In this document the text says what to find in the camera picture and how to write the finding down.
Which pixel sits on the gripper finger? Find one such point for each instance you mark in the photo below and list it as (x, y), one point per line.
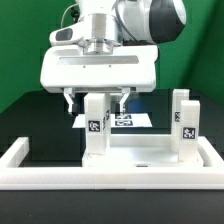
(69, 96)
(123, 98)

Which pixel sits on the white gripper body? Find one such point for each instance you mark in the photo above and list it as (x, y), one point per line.
(130, 67)

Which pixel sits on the white desk tabletop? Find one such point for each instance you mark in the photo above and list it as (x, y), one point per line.
(139, 150)

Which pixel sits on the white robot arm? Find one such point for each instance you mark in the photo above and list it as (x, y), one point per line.
(111, 48)

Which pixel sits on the AprilTag marker sheet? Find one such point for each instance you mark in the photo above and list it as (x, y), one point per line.
(117, 121)

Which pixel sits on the white U-shaped fence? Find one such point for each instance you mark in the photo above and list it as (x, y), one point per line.
(207, 173)

